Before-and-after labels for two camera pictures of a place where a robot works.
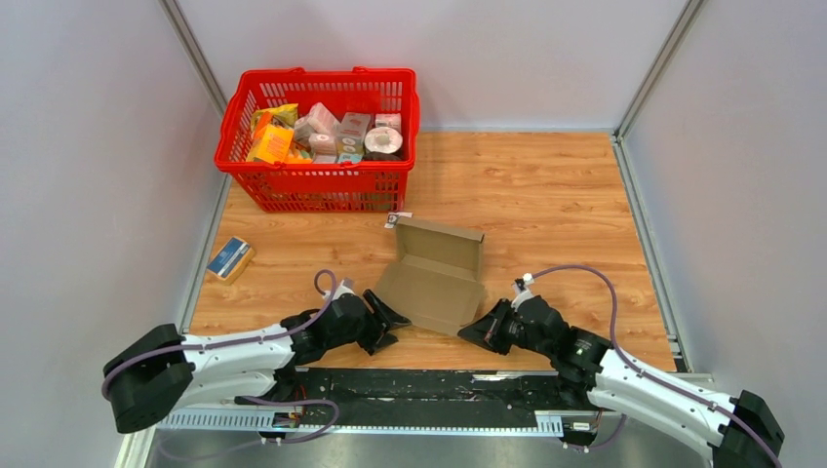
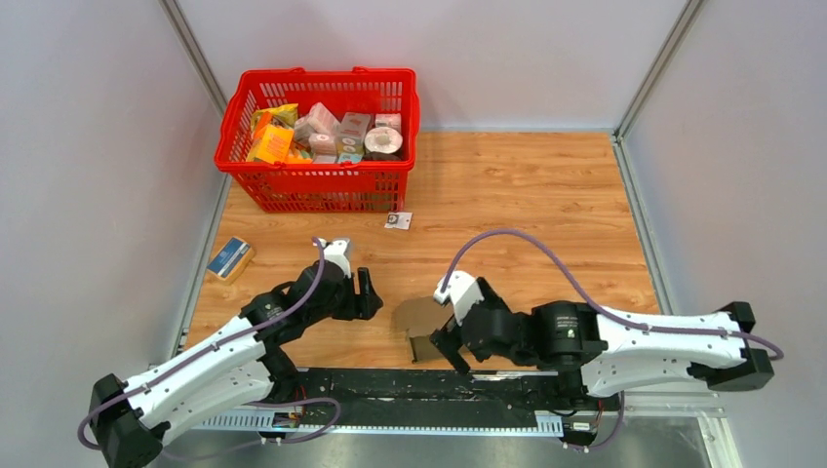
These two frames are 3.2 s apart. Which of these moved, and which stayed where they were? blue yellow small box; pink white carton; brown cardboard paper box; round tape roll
Moved: brown cardboard paper box
Stayed: round tape roll; pink white carton; blue yellow small box
